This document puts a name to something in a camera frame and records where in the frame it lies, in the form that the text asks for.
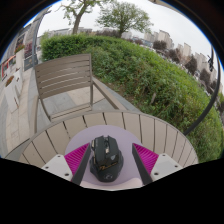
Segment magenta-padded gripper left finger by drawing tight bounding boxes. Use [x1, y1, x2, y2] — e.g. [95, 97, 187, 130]
[41, 142, 93, 187]

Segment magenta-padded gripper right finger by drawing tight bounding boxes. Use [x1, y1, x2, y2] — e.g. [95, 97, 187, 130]
[131, 143, 183, 187]

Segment black computer mouse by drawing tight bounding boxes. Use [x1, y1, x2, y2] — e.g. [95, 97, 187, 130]
[89, 134, 125, 183]

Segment lavender mouse pad with wrist rest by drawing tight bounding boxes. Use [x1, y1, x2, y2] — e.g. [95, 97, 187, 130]
[64, 124, 145, 191]

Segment slatted wooden chair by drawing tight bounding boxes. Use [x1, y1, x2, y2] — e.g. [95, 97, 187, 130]
[33, 53, 118, 134]

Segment dark curved umbrella pole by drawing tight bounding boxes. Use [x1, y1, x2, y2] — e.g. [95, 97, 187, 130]
[183, 46, 223, 136]

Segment distant apartment buildings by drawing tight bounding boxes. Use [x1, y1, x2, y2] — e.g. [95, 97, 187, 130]
[143, 29, 218, 81]

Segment sparse tree with bare trunk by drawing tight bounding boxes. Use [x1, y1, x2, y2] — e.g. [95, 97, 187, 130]
[58, 0, 108, 36]

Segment round leafy tree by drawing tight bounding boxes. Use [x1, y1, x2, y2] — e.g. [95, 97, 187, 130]
[96, 1, 154, 38]

